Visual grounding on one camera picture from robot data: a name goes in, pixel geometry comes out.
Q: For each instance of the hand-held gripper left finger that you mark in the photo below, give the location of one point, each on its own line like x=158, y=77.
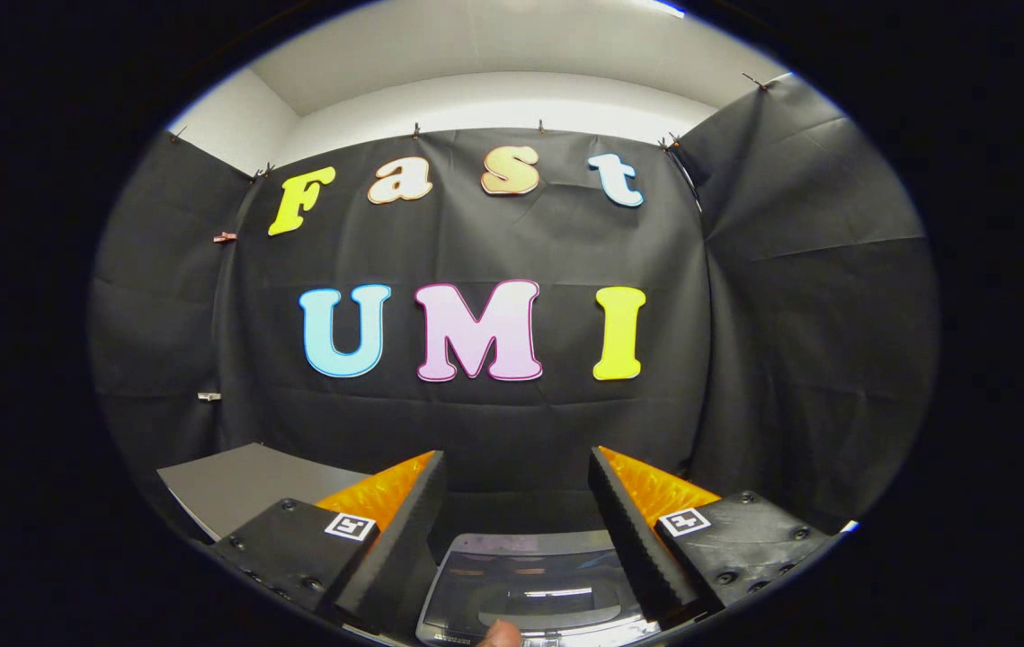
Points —
x=408, y=539

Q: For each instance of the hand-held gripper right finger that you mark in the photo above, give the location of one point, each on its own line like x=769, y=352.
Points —
x=628, y=539

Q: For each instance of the dark glass washing machine lid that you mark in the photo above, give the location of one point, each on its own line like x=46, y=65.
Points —
x=529, y=575

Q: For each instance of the grey washing machine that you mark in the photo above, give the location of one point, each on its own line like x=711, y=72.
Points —
x=565, y=640

